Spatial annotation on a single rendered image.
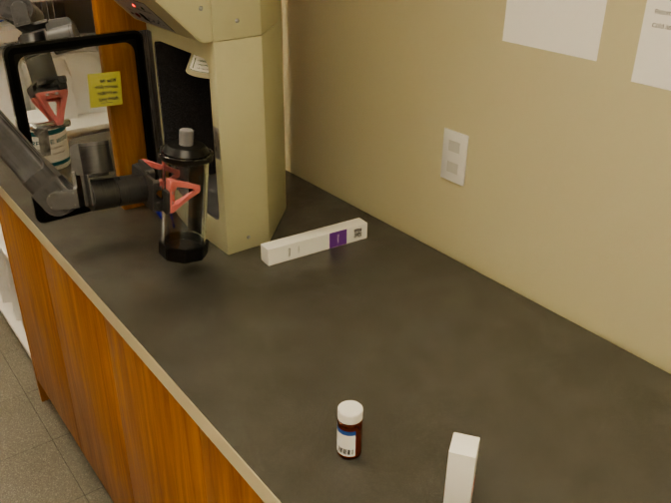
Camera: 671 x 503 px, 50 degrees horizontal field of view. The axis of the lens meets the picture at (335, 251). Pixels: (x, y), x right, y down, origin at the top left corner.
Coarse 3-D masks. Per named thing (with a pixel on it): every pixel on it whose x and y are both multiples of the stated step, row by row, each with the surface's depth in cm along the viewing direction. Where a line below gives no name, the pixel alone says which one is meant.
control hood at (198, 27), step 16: (144, 0) 136; (160, 0) 131; (176, 0) 133; (192, 0) 134; (208, 0) 136; (160, 16) 140; (176, 16) 134; (192, 16) 136; (208, 16) 138; (176, 32) 145; (192, 32) 137; (208, 32) 139
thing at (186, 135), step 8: (184, 128) 141; (184, 136) 140; (192, 136) 140; (168, 144) 141; (176, 144) 141; (184, 144) 140; (192, 144) 141; (200, 144) 143; (168, 152) 139; (176, 152) 138; (184, 152) 138; (192, 152) 139; (200, 152) 140; (208, 152) 142
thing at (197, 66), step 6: (192, 54) 156; (192, 60) 155; (198, 60) 153; (204, 60) 152; (192, 66) 155; (198, 66) 153; (204, 66) 152; (192, 72) 154; (198, 72) 153; (204, 72) 152
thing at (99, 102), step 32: (32, 64) 150; (64, 64) 154; (96, 64) 158; (128, 64) 163; (32, 96) 152; (64, 96) 157; (96, 96) 161; (128, 96) 166; (32, 128) 155; (64, 128) 159; (96, 128) 164; (128, 128) 169; (64, 160) 162; (128, 160) 172
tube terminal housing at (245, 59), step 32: (224, 0) 138; (256, 0) 142; (160, 32) 158; (224, 32) 141; (256, 32) 145; (224, 64) 143; (256, 64) 148; (224, 96) 146; (256, 96) 151; (224, 128) 149; (256, 128) 154; (224, 160) 152; (256, 160) 157; (224, 192) 155; (256, 192) 160; (224, 224) 159; (256, 224) 163
